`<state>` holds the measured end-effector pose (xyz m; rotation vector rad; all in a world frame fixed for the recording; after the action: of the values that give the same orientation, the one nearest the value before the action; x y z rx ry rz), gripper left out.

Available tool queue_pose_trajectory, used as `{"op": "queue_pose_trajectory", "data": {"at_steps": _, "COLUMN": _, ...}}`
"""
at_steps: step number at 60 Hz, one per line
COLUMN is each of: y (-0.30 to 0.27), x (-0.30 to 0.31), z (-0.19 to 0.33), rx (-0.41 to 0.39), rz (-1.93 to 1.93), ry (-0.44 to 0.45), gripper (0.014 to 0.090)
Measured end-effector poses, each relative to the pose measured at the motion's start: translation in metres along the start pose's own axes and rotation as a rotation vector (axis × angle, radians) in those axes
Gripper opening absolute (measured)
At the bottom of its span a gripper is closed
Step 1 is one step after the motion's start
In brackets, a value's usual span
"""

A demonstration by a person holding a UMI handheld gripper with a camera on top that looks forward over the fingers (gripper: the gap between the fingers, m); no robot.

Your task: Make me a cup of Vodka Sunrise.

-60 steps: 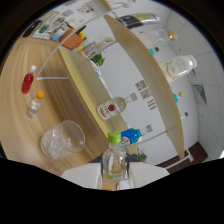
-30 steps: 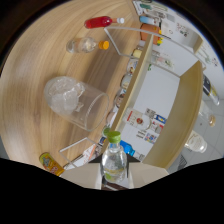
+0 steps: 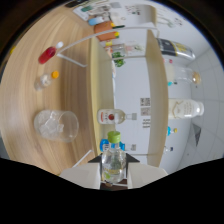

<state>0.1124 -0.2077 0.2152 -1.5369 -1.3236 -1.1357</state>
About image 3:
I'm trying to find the clear bottle green cap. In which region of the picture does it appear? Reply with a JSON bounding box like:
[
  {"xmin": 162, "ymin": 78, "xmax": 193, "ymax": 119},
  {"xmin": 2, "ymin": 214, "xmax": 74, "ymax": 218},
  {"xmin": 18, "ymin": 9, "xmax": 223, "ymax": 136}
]
[{"xmin": 100, "ymin": 130, "xmax": 128, "ymax": 184}]

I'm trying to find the clear bottle orange cap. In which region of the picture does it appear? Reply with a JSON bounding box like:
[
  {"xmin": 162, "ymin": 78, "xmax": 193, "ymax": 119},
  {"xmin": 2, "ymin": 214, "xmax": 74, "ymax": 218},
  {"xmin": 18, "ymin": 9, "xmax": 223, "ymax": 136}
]
[{"xmin": 34, "ymin": 70, "xmax": 60, "ymax": 92}]

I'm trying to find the red liquid bottle white cap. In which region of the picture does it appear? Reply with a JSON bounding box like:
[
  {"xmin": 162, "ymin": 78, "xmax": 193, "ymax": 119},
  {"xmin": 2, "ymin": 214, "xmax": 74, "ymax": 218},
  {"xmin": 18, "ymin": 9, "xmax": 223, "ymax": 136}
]
[{"xmin": 38, "ymin": 41, "xmax": 64, "ymax": 65}]

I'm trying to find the light blue cup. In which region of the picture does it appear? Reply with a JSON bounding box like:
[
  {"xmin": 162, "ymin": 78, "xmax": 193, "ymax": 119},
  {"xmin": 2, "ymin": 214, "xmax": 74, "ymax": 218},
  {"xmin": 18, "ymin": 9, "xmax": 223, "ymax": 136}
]
[{"xmin": 88, "ymin": 16, "xmax": 105, "ymax": 27}]

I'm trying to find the small light blue bottle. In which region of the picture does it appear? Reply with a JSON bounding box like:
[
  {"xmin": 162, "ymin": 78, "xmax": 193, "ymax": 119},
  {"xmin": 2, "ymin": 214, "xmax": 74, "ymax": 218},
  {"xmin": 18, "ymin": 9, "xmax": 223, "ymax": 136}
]
[{"xmin": 167, "ymin": 126, "xmax": 179, "ymax": 136}]

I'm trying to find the clear glass with ice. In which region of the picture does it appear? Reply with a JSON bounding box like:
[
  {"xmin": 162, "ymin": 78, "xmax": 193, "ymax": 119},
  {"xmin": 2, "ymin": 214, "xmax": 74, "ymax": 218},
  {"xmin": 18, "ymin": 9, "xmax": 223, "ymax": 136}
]
[{"xmin": 33, "ymin": 109, "xmax": 80, "ymax": 144}]

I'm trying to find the clear bottle red label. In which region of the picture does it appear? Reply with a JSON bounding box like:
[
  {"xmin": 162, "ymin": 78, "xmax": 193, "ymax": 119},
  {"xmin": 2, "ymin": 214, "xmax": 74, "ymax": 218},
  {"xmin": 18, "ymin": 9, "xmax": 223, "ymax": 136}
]
[{"xmin": 97, "ymin": 108, "xmax": 138, "ymax": 126}]

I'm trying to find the large white bottle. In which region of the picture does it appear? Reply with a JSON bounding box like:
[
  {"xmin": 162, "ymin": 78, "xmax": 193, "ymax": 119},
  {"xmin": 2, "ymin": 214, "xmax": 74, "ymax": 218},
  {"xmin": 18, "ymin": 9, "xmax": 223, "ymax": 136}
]
[{"xmin": 168, "ymin": 97, "xmax": 205, "ymax": 120}]

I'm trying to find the two-tier wooden shelf rack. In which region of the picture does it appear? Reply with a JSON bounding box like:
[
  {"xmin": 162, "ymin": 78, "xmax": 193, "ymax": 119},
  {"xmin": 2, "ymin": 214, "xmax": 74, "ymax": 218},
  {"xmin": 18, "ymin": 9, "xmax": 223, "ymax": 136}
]
[{"xmin": 56, "ymin": 25, "xmax": 169, "ymax": 168}]

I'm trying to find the glass jar cork lid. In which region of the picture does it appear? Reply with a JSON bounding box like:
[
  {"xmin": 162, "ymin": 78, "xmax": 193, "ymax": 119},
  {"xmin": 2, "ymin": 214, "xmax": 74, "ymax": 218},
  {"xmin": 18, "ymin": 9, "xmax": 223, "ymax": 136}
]
[{"xmin": 164, "ymin": 63, "xmax": 203, "ymax": 86}]

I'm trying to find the green potted plant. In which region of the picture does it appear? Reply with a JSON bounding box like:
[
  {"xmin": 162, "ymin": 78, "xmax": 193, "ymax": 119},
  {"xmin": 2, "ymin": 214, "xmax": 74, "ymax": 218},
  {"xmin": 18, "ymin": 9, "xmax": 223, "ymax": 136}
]
[{"xmin": 111, "ymin": 50, "xmax": 126, "ymax": 68}]

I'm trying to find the bottle with black yellow label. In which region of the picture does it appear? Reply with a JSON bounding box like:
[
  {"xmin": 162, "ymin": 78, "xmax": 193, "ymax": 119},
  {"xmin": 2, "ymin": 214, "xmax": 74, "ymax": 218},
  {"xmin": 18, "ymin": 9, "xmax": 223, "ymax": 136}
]
[{"xmin": 156, "ymin": 38, "xmax": 196, "ymax": 61}]

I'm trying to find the wooden wall shelf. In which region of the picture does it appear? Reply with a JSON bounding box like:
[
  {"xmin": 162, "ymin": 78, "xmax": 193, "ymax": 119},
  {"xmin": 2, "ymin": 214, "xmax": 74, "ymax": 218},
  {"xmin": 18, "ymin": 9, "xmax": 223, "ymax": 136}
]
[{"xmin": 133, "ymin": 3, "xmax": 158, "ymax": 29}]

